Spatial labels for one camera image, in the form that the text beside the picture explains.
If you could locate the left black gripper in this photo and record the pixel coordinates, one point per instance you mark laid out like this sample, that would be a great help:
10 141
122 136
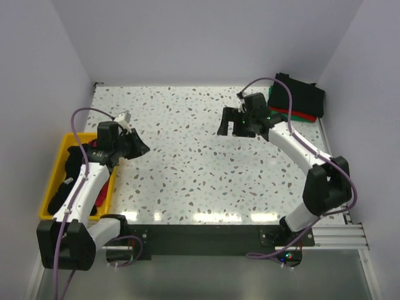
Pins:
139 147

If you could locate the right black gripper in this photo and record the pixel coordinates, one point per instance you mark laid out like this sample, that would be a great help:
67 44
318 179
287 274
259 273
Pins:
227 115

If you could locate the black t shirt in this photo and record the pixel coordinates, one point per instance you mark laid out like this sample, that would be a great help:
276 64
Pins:
307 99

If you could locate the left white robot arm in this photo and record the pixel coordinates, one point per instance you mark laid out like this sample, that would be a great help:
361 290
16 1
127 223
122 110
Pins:
65 241

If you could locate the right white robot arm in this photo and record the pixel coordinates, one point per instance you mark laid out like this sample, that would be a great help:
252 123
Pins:
328 184

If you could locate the folded green t shirt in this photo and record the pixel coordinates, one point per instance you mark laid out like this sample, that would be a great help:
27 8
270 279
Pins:
270 94

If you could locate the black clothes in bin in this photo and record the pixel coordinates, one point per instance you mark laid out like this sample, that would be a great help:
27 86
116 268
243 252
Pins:
72 169

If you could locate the folded red t shirt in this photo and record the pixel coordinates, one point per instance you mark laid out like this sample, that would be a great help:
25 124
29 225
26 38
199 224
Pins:
296 116

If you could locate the yellow plastic bin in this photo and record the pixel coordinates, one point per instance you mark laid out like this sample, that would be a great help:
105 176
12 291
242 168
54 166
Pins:
58 176

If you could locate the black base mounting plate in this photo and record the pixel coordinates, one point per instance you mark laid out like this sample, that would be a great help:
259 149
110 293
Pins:
207 240

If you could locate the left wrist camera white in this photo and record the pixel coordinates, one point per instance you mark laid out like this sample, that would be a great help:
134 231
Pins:
123 118

